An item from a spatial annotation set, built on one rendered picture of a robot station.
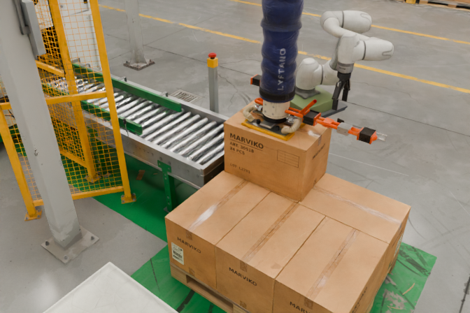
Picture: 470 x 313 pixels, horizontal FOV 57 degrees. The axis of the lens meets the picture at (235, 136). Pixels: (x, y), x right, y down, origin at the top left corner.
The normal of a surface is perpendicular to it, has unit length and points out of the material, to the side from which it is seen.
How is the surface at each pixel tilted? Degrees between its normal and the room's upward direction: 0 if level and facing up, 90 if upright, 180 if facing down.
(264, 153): 90
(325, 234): 0
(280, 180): 90
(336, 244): 0
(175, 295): 0
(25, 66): 90
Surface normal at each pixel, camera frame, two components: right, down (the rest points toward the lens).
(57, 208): 0.80, 0.32
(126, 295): 0.00, -0.84
